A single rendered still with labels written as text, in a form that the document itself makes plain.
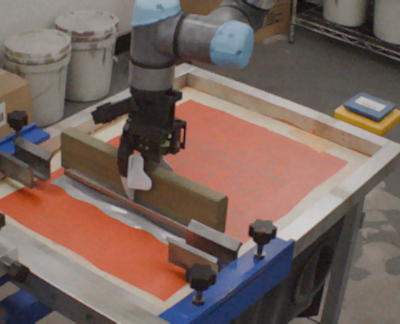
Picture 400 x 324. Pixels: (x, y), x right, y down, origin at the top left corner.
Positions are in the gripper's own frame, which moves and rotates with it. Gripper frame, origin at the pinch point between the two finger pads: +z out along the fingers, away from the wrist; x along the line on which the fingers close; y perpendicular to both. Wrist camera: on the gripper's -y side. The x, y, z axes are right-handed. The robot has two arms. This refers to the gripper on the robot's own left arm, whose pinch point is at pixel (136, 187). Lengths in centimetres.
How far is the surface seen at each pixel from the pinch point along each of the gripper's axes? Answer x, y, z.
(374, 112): 66, 15, 3
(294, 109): 48.5, 2.5, 1.3
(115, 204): -1.6, -3.7, 4.4
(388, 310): 125, 10, 100
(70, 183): -2.1, -14.5, 4.3
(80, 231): -12.2, -2.5, 4.8
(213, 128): 35.2, -8.6, 4.8
